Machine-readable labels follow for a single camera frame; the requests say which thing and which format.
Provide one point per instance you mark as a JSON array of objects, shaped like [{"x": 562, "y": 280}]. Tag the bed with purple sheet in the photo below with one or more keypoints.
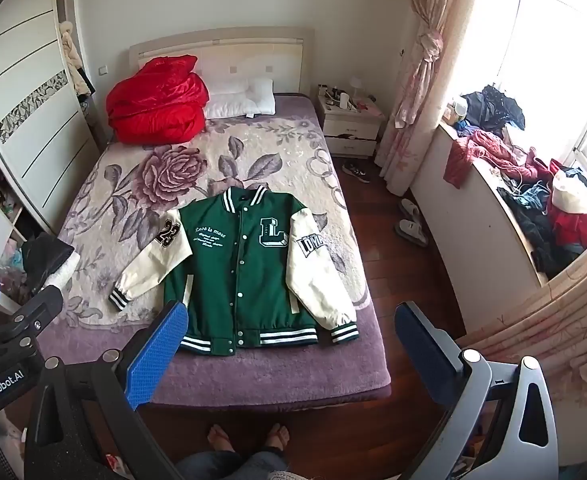
[{"x": 273, "y": 375}]

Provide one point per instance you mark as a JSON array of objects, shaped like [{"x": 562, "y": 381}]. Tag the white pillow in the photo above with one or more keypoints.
[
  {"x": 226, "y": 105},
  {"x": 263, "y": 95}
]

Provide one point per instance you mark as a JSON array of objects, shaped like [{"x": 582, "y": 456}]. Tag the person's foot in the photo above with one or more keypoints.
[
  {"x": 221, "y": 437},
  {"x": 277, "y": 437}
]

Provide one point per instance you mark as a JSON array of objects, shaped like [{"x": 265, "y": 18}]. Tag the tied pink floral curtain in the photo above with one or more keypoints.
[{"x": 423, "y": 85}]

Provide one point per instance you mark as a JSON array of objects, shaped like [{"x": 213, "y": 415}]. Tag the white hat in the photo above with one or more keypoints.
[{"x": 573, "y": 192}]

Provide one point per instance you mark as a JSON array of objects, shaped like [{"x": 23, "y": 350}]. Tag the loose pink floral curtain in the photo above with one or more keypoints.
[{"x": 563, "y": 320}]

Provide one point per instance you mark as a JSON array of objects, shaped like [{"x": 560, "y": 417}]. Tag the green varsity jacket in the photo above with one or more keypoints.
[{"x": 233, "y": 270}]

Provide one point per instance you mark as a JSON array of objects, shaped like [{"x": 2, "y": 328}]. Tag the hanging cream garment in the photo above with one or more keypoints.
[{"x": 75, "y": 65}]

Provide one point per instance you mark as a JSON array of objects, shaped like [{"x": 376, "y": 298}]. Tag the window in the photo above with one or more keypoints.
[{"x": 548, "y": 35}]

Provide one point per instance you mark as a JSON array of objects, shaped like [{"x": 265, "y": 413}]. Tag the person's right foot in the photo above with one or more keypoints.
[{"x": 277, "y": 437}]

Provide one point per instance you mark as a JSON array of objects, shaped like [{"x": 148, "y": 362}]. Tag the red quilt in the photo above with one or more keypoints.
[{"x": 158, "y": 100}]

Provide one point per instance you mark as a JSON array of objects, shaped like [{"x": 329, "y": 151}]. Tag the floral plush blanket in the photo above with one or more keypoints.
[{"x": 173, "y": 170}]

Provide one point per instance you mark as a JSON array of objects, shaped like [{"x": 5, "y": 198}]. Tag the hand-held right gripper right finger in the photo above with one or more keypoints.
[{"x": 423, "y": 355}]

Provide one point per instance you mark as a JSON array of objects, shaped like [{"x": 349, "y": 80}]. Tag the black jacket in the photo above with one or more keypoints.
[{"x": 496, "y": 107}]

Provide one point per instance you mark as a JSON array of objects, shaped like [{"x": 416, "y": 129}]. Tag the white slipper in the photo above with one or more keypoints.
[
  {"x": 411, "y": 208},
  {"x": 412, "y": 232}
]

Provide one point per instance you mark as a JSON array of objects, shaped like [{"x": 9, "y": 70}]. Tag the white sliding wardrobe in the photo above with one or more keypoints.
[{"x": 28, "y": 110}]

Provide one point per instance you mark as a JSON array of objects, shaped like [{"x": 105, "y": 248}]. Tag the person's blue jeans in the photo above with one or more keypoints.
[{"x": 233, "y": 467}]

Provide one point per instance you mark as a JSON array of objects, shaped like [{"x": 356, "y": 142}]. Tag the cream bed headboard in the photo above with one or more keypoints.
[{"x": 233, "y": 55}]

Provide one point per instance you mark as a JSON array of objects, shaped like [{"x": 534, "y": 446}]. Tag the black clothes pile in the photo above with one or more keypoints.
[{"x": 536, "y": 230}]

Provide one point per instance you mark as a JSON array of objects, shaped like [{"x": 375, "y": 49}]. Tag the black sneaker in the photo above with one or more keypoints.
[{"x": 356, "y": 172}]

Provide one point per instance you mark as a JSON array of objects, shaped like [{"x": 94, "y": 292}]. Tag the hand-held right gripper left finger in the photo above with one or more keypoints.
[{"x": 158, "y": 355}]

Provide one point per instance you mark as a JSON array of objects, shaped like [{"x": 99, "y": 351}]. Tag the bright red garment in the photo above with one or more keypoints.
[{"x": 581, "y": 227}]

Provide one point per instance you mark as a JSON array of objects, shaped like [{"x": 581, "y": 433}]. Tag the white nightstand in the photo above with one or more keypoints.
[{"x": 348, "y": 125}]

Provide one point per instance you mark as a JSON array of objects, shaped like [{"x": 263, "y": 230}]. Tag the person's left foot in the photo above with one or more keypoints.
[{"x": 221, "y": 437}]

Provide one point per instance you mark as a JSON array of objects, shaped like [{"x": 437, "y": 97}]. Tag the pink red garment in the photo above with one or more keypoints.
[{"x": 478, "y": 152}]

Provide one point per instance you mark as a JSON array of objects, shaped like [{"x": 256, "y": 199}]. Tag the black cloth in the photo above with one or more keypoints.
[{"x": 43, "y": 260}]

